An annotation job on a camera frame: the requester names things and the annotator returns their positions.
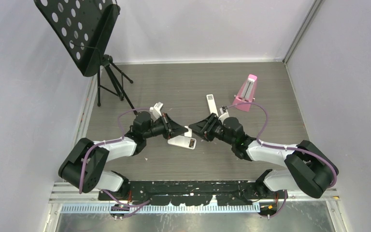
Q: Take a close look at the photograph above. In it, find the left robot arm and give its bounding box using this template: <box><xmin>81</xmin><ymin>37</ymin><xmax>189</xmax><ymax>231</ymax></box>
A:
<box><xmin>58</xmin><ymin>111</ymin><xmax>188</xmax><ymax>200</ymax></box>

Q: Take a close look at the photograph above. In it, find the long white remote control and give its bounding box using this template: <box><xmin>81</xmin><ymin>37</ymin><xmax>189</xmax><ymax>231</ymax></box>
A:
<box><xmin>206</xmin><ymin>94</ymin><xmax>219</xmax><ymax>116</ymax></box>

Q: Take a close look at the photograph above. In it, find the black perforated music stand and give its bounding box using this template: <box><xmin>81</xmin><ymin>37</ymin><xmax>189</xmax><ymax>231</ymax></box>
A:
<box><xmin>34</xmin><ymin>0</ymin><xmax>137</xmax><ymax>114</ymax></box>

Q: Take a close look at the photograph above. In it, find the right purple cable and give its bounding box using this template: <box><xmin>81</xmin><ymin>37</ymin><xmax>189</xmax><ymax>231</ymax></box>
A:
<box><xmin>225</xmin><ymin>101</ymin><xmax>339</xmax><ymax>189</ymax></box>

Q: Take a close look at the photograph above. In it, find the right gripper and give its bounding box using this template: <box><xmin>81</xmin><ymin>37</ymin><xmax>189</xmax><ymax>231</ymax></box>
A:
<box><xmin>189</xmin><ymin>113</ymin><xmax>235</xmax><ymax>146</ymax></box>

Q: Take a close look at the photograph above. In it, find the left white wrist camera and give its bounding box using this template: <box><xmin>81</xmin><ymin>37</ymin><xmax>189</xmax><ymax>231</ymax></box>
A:
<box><xmin>149</xmin><ymin>102</ymin><xmax>163</xmax><ymax>119</ymax></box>

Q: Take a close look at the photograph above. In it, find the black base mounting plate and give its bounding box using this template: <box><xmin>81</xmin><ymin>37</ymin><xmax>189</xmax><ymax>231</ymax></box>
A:
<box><xmin>98</xmin><ymin>180</ymin><xmax>285</xmax><ymax>206</ymax></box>

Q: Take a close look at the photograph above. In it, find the pink metronome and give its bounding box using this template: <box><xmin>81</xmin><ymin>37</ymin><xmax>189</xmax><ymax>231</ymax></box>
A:
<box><xmin>232</xmin><ymin>74</ymin><xmax>258</xmax><ymax>112</ymax></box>

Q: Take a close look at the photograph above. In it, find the small remote battery cover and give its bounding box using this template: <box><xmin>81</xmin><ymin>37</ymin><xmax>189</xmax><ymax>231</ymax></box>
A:
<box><xmin>184</xmin><ymin>126</ymin><xmax>192</xmax><ymax>137</ymax></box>

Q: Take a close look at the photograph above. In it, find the small white remote control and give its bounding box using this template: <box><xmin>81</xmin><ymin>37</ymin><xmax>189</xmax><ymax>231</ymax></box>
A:
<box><xmin>168</xmin><ymin>135</ymin><xmax>197</xmax><ymax>150</ymax></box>

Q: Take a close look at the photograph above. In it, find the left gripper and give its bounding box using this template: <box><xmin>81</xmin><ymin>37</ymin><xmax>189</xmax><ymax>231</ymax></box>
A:
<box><xmin>143</xmin><ymin>113</ymin><xmax>187</xmax><ymax>140</ymax></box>

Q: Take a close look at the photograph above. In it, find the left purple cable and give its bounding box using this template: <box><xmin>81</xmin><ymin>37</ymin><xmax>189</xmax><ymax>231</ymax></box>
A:
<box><xmin>79</xmin><ymin>108</ymin><xmax>153</xmax><ymax>206</ymax></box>

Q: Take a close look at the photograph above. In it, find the purple cable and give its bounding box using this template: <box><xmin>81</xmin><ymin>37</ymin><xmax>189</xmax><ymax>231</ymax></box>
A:
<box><xmin>225</xmin><ymin>101</ymin><xmax>339</xmax><ymax>189</ymax></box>
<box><xmin>79</xmin><ymin>108</ymin><xmax>153</xmax><ymax>206</ymax></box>

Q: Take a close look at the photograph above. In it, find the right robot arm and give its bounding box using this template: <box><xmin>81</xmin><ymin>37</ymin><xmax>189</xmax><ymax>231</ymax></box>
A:
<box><xmin>189</xmin><ymin>114</ymin><xmax>339</xmax><ymax>199</ymax></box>

